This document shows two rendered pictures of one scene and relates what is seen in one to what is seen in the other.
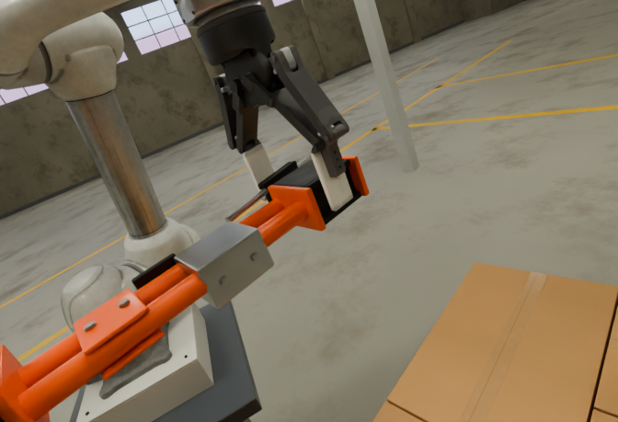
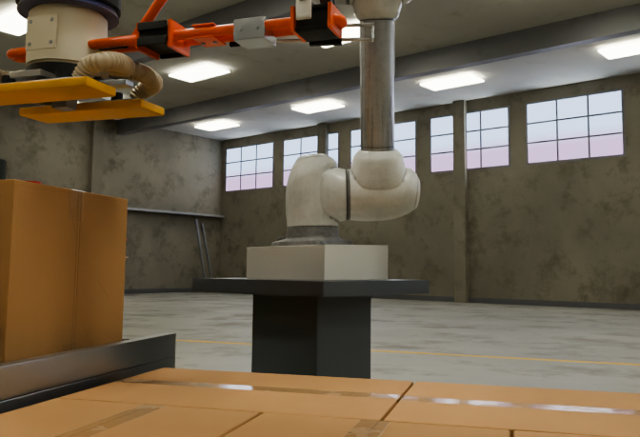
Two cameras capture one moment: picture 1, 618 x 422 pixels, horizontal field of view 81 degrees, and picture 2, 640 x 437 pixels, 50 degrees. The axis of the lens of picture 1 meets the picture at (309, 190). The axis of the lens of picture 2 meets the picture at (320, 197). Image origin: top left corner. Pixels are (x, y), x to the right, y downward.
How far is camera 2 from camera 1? 1.30 m
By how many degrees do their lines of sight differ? 59
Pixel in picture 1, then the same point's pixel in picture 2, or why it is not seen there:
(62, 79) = (355, 2)
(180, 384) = (306, 260)
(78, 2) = not seen: outside the picture
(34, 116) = (581, 187)
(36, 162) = (550, 248)
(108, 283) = (318, 162)
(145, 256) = (356, 164)
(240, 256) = (251, 23)
